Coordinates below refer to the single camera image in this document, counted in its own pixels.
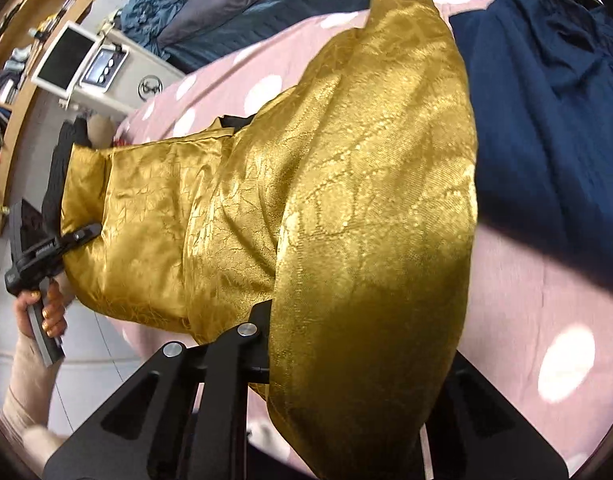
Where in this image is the white safe with keypad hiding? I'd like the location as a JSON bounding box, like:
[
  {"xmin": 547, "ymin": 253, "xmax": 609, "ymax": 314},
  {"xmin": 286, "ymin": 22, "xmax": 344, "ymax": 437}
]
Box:
[{"xmin": 66, "ymin": 27, "xmax": 188, "ymax": 117}]

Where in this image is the person's left hand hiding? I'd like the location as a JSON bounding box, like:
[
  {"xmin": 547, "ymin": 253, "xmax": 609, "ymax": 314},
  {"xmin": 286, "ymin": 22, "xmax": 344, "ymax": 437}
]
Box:
[{"xmin": 14, "ymin": 284, "xmax": 68, "ymax": 339}]

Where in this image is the wooden shelf unit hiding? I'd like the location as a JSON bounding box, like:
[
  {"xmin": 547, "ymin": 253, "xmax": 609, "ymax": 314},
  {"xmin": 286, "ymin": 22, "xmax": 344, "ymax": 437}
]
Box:
[{"xmin": 0, "ymin": 0, "xmax": 95, "ymax": 207}]

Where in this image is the beige bag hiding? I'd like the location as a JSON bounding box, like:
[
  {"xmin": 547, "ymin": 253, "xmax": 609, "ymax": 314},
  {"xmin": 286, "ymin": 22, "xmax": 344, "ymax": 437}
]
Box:
[{"xmin": 88, "ymin": 117, "xmax": 115, "ymax": 149}]

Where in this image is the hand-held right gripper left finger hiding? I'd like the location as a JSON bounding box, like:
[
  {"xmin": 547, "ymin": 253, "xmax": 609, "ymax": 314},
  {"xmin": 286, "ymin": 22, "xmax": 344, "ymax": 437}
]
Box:
[{"xmin": 44, "ymin": 300, "xmax": 273, "ymax": 480}]

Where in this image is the pink polka dot bedsheet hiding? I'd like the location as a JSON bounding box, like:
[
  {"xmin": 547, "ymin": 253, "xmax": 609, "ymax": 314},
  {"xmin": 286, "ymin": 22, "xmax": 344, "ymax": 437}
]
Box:
[{"xmin": 111, "ymin": 0, "xmax": 613, "ymax": 480}]

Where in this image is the navy blue garment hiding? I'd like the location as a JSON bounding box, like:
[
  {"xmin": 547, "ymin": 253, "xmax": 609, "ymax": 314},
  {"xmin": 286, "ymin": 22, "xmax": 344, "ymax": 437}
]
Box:
[{"xmin": 449, "ymin": 0, "xmax": 613, "ymax": 252}]

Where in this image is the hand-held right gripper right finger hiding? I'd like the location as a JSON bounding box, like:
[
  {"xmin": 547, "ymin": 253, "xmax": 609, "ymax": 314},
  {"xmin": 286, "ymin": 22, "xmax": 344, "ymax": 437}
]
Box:
[{"xmin": 423, "ymin": 354, "xmax": 570, "ymax": 480}]

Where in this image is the person's left forearm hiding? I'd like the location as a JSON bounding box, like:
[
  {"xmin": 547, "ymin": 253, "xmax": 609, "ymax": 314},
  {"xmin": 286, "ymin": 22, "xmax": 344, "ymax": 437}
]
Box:
[{"xmin": 0, "ymin": 330, "xmax": 63, "ymax": 442}]

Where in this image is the white framed monitor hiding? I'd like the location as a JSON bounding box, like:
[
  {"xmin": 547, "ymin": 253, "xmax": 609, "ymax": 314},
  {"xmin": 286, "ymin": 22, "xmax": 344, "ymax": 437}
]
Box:
[{"xmin": 31, "ymin": 21, "xmax": 100, "ymax": 96}]

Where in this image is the gold satin robe black trim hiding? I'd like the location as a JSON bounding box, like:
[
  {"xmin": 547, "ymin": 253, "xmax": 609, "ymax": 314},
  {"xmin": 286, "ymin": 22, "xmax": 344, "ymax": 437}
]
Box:
[{"xmin": 41, "ymin": 0, "xmax": 480, "ymax": 480}]

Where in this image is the dark blue quilted bedding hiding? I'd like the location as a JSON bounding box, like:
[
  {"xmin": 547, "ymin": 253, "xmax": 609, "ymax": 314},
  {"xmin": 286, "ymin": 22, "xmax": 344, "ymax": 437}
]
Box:
[{"xmin": 164, "ymin": 0, "xmax": 453, "ymax": 74}]

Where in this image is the grey duvet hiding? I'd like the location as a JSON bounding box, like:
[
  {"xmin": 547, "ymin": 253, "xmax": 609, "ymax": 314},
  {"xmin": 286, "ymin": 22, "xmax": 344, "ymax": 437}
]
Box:
[{"xmin": 159, "ymin": 0, "xmax": 378, "ymax": 47}]

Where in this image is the crumpled blue cloth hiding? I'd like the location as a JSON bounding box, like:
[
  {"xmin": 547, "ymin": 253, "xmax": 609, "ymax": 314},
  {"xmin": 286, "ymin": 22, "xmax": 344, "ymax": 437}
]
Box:
[{"xmin": 120, "ymin": 0, "xmax": 213, "ymax": 59}]

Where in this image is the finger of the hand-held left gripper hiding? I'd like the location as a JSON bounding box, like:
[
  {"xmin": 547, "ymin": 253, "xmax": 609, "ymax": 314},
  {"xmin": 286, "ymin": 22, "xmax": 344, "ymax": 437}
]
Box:
[{"xmin": 56, "ymin": 223, "xmax": 102, "ymax": 256}]

